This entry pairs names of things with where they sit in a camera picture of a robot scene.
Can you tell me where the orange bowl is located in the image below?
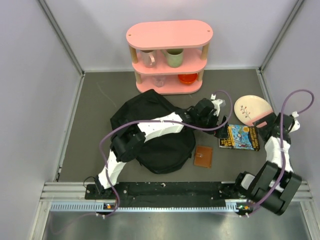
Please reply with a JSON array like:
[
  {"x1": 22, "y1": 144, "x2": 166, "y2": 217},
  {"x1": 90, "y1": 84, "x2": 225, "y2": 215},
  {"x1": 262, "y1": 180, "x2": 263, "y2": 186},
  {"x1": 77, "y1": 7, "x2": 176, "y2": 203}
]
[{"x1": 177, "y1": 73, "x2": 198, "y2": 85}]

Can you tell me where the black student backpack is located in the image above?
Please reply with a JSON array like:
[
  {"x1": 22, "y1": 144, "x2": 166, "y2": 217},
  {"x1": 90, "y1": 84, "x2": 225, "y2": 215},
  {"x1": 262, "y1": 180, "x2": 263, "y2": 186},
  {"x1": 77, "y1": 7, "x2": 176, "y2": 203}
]
[{"x1": 110, "y1": 89, "x2": 196, "y2": 174}]

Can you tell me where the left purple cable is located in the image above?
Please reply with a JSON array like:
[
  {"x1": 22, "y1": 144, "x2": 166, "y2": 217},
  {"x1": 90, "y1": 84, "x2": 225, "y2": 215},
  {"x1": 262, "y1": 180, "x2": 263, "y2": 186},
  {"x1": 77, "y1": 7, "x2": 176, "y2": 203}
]
[{"x1": 99, "y1": 89, "x2": 232, "y2": 218}]

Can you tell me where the clear drinking glass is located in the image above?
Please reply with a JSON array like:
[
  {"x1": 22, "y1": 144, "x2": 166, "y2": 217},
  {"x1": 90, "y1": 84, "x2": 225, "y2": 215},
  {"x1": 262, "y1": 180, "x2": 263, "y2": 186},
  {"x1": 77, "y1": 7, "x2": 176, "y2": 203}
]
[{"x1": 153, "y1": 75, "x2": 166, "y2": 88}]

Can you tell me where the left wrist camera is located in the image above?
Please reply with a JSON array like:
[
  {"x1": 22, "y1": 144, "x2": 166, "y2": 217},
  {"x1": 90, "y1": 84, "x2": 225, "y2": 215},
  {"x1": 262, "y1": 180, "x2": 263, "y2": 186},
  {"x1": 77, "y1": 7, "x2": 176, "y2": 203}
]
[{"x1": 210, "y1": 94, "x2": 226, "y2": 117}]

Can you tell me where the pink three-tier shelf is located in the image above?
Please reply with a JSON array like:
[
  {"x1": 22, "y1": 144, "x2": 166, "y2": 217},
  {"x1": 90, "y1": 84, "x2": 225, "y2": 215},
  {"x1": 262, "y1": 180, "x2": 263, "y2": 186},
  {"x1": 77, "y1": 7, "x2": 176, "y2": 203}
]
[{"x1": 126, "y1": 20, "x2": 214, "y2": 95}]

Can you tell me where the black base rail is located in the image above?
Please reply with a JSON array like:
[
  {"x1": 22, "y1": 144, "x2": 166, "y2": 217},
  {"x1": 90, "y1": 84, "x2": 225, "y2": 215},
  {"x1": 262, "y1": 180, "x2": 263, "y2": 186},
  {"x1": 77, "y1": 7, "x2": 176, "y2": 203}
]
[{"x1": 84, "y1": 181, "x2": 251, "y2": 208}]

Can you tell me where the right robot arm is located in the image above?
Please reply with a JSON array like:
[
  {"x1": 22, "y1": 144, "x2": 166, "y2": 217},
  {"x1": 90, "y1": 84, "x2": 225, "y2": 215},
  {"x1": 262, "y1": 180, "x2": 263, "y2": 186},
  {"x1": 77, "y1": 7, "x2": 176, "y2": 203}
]
[{"x1": 233, "y1": 112, "x2": 302, "y2": 216}]

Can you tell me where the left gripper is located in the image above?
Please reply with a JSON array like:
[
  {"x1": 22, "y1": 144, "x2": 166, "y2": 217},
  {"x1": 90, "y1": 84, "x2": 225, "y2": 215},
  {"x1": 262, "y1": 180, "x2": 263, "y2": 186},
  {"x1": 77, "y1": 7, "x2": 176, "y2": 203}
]
[{"x1": 196, "y1": 110, "x2": 228, "y2": 139}]

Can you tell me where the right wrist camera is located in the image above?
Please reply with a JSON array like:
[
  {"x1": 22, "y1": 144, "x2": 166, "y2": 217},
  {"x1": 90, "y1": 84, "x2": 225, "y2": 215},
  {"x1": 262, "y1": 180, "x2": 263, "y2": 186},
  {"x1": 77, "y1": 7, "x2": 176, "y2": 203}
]
[{"x1": 289, "y1": 111, "x2": 301, "y2": 133}]

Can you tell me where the brown leather wallet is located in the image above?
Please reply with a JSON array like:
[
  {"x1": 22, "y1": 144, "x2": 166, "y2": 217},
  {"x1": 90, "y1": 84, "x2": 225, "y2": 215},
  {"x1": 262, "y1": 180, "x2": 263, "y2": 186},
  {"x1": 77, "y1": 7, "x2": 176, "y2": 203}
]
[{"x1": 194, "y1": 145, "x2": 213, "y2": 169}]

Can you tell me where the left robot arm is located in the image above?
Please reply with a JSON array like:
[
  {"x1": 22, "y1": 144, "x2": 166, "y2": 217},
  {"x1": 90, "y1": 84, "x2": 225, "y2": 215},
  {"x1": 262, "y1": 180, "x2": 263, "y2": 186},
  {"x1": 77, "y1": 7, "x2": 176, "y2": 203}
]
[{"x1": 94, "y1": 95, "x2": 229, "y2": 199}]

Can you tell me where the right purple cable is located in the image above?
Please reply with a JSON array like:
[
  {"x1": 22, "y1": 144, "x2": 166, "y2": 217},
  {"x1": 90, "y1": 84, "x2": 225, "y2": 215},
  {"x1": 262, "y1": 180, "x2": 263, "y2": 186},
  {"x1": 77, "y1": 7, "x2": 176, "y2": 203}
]
[{"x1": 246, "y1": 90, "x2": 315, "y2": 218}]

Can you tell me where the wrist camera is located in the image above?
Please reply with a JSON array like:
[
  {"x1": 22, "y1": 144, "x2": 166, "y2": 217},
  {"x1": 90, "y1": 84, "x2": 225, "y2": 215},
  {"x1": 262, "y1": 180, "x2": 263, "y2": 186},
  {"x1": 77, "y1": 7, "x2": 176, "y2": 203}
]
[
  {"x1": 210, "y1": 94, "x2": 226, "y2": 117},
  {"x1": 289, "y1": 111, "x2": 301, "y2": 133}
]

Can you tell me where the pink mug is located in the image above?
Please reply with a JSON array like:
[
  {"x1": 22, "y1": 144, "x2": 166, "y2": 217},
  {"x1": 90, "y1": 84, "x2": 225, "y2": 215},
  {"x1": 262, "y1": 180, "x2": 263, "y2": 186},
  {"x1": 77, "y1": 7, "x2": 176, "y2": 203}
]
[{"x1": 140, "y1": 50, "x2": 157, "y2": 68}]

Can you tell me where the grey cable duct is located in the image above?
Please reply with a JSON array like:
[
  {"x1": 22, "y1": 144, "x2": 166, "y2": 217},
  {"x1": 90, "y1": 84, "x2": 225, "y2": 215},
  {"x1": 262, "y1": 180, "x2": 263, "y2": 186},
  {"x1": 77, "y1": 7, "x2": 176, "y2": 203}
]
[{"x1": 49, "y1": 201, "x2": 253, "y2": 213}]

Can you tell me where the black yellow treehouse book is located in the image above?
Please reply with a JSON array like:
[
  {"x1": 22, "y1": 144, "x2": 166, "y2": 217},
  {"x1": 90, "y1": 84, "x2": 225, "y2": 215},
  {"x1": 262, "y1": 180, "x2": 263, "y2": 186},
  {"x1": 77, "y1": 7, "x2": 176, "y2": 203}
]
[{"x1": 218, "y1": 124, "x2": 260, "y2": 152}]

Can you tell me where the cream and pink plate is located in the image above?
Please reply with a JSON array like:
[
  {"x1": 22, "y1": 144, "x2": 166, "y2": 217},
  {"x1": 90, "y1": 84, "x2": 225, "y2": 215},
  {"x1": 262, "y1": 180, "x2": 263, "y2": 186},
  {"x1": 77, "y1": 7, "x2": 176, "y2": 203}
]
[{"x1": 233, "y1": 95, "x2": 273, "y2": 126}]

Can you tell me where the purple cable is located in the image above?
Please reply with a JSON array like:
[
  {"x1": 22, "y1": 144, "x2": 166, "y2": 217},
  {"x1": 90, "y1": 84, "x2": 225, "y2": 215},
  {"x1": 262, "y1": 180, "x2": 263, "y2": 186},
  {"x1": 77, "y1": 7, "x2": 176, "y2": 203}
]
[
  {"x1": 246, "y1": 90, "x2": 315, "y2": 218},
  {"x1": 99, "y1": 89, "x2": 232, "y2": 218}
]

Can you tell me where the green mug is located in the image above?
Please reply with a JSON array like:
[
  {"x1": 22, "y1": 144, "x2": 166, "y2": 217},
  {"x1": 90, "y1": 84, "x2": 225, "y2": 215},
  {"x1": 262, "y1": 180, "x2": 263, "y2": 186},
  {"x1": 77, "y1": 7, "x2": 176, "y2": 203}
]
[{"x1": 160, "y1": 48, "x2": 184, "y2": 68}]

